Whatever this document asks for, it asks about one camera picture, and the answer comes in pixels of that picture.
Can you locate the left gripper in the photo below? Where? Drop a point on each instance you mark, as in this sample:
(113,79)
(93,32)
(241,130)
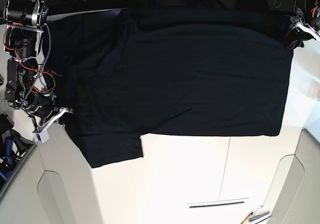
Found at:
(304,28)

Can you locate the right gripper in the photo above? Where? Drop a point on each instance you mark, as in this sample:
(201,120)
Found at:
(40,107)

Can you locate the black T-shirt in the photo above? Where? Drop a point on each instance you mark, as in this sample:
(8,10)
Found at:
(171,71)

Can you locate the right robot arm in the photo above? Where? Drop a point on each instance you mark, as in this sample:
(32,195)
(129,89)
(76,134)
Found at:
(22,39)

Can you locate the blue and black equipment pile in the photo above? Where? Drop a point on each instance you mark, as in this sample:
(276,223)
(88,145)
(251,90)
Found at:
(12,148)

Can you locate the black ruler strip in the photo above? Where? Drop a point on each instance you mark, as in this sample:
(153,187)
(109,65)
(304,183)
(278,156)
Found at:
(216,205)

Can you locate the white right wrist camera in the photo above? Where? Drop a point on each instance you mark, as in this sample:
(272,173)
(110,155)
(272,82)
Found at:
(40,136)

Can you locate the yellow handled tool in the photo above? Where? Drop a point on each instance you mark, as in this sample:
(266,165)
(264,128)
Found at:
(247,218)

